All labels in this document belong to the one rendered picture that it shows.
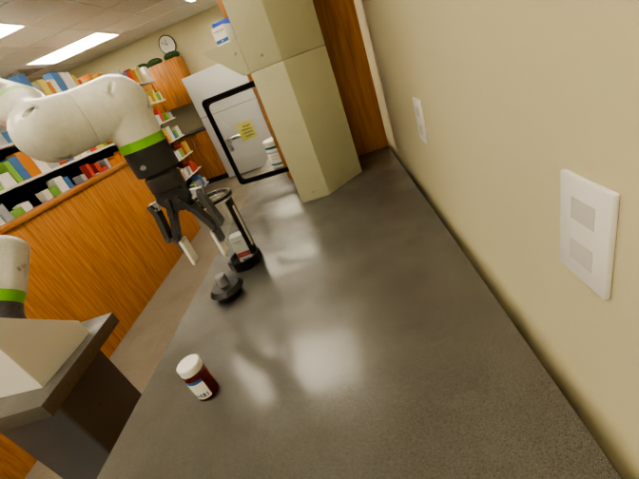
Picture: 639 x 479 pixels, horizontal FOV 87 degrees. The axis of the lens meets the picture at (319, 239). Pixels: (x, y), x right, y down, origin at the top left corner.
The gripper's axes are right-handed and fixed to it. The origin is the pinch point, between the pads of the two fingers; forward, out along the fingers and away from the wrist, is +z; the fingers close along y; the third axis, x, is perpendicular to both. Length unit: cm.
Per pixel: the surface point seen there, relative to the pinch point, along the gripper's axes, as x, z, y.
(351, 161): -59, 9, -39
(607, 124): 43, -18, -59
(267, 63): -48, -33, -24
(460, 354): 34, 15, -47
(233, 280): -0.2, 11.1, -1.9
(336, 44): -85, -31, -47
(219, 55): -48, -40, -10
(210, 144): -551, 45, 197
